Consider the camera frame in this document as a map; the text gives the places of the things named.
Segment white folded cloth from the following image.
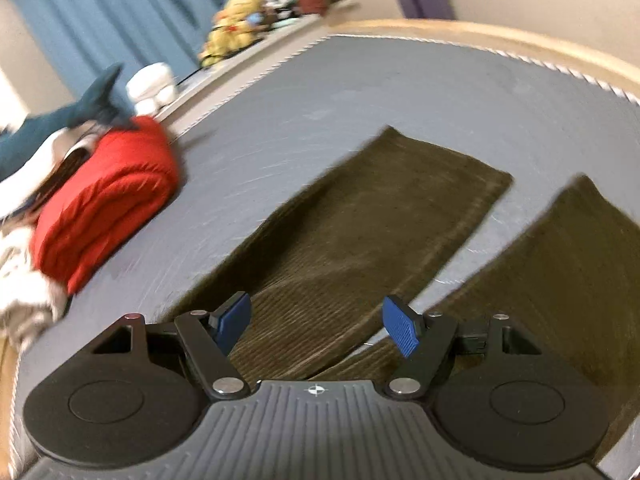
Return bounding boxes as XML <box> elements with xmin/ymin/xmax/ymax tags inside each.
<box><xmin>0</xmin><ymin>126</ymin><xmax>98</xmax><ymax>221</ymax></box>

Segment wooden bed frame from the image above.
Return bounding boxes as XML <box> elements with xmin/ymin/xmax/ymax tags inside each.
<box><xmin>317</xmin><ymin>18</ymin><xmax>640</xmax><ymax>100</ymax></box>

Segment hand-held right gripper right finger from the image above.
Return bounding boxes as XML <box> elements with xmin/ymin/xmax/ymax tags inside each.
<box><xmin>382</xmin><ymin>295</ymin><xmax>545</xmax><ymax>402</ymax></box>

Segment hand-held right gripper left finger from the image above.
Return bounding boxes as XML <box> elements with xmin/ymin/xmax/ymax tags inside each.
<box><xmin>91</xmin><ymin>291</ymin><xmax>252</xmax><ymax>402</ymax></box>

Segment cream fluffy folded blanket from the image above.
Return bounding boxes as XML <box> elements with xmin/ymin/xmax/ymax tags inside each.
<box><xmin>0</xmin><ymin>220</ymin><xmax>72</xmax><ymax>353</ymax></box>

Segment blue shark plush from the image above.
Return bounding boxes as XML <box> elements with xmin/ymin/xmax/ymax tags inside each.
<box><xmin>0</xmin><ymin>63</ymin><xmax>137</xmax><ymax>179</ymax></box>

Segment white window sill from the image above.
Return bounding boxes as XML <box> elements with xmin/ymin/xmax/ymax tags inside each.
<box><xmin>152</xmin><ymin>0</ymin><xmax>360</xmax><ymax>123</ymax></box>

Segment blue curtain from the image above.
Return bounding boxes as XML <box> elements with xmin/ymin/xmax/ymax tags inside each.
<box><xmin>0</xmin><ymin>0</ymin><xmax>263</xmax><ymax>107</ymax></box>

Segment yellow plush toy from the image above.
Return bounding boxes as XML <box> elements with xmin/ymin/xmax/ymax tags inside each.
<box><xmin>199</xmin><ymin>0</ymin><xmax>267</xmax><ymax>68</ymax></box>

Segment white plush toy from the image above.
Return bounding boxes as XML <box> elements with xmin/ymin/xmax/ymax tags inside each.
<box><xmin>125</xmin><ymin>62</ymin><xmax>179</xmax><ymax>117</ymax></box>

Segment red folded blanket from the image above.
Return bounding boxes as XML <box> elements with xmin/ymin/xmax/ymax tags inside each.
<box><xmin>31</xmin><ymin>115</ymin><xmax>182</xmax><ymax>296</ymax></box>

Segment olive green corduroy pants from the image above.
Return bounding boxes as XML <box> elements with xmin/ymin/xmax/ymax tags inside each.
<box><xmin>159</xmin><ymin>125</ymin><xmax>640</xmax><ymax>463</ymax></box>

